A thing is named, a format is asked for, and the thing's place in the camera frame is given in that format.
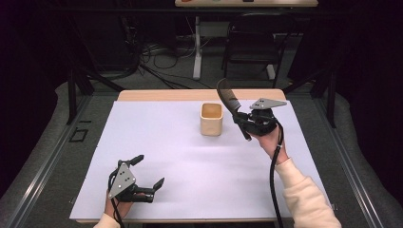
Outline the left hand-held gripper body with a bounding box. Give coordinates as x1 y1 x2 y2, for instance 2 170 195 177
106 161 156 204

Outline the white table mat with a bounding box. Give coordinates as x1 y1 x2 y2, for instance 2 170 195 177
69 99 332 221

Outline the left hand-held gripper black cable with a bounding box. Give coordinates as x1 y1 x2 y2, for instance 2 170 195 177
107 170 126 228

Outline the person's right hand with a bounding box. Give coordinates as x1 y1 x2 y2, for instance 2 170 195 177
250 123 290 166

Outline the light wooden table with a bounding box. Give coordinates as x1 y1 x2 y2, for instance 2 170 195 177
75 88 288 224

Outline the aluminium floor rail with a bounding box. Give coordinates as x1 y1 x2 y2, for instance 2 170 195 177
312 94 385 228
4 94 93 228

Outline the grey box under desk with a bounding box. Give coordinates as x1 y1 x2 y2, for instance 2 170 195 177
200 21 230 38

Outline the person's left hand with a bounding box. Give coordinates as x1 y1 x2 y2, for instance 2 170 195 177
104 199 134 219

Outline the black folding chair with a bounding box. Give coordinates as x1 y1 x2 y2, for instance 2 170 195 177
221 12 297 89

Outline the bundle of floor cables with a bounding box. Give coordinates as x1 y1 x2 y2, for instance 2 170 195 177
120 15 213 90

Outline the hand-held gripper black cable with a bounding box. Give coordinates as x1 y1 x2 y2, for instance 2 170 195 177
107 170 126 228
268 118 285 228

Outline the right hand-held gripper black cable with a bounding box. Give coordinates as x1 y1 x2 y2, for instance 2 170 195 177
268 118 285 228

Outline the white desk leg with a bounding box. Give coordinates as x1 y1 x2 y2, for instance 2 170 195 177
192 15 203 81
265 63 277 81

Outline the black metal stand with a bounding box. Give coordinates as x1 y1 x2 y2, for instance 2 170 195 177
65 61 125 126
282 61 337 129

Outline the beige square cup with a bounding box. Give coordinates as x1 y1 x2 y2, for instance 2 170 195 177
200 102 224 137

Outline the background wooden desk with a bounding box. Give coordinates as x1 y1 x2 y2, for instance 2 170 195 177
174 0 319 8

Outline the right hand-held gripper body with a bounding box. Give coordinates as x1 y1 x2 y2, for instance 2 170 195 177
249 98 288 138

